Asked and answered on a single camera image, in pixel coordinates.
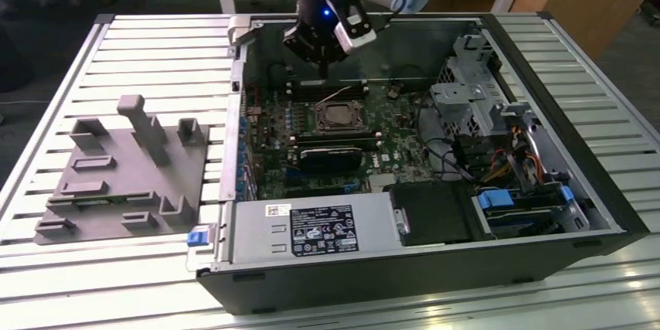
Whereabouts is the orange yellow wire bundle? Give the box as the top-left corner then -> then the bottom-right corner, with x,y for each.
483,124 -> 547,186

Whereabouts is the hard disk in blue carrier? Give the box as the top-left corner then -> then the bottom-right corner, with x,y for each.
470,186 -> 567,240

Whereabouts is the perforated metal drive cage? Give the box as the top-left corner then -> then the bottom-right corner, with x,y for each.
427,32 -> 542,141

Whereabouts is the green motherboard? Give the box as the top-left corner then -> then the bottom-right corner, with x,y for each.
238,82 -> 449,202

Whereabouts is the blue case latch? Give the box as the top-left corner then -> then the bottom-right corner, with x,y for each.
185,224 -> 213,248

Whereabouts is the thin metal locking lever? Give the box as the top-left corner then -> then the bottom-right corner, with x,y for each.
314,84 -> 354,107

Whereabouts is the grey parts rack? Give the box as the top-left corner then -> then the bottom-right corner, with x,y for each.
33,94 -> 211,247

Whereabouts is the silver finned heatsink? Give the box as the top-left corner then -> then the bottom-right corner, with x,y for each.
369,173 -> 402,193

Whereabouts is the black open PC case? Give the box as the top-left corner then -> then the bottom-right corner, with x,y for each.
194,11 -> 650,316

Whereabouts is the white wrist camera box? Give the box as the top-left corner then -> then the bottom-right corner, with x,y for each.
333,15 -> 378,54

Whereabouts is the CPU socket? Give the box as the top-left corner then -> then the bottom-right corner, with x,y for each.
311,101 -> 371,133

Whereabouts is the silver power supply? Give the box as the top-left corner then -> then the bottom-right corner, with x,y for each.
225,193 -> 407,269

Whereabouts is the black graphics card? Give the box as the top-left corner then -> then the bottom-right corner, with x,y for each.
295,146 -> 365,172

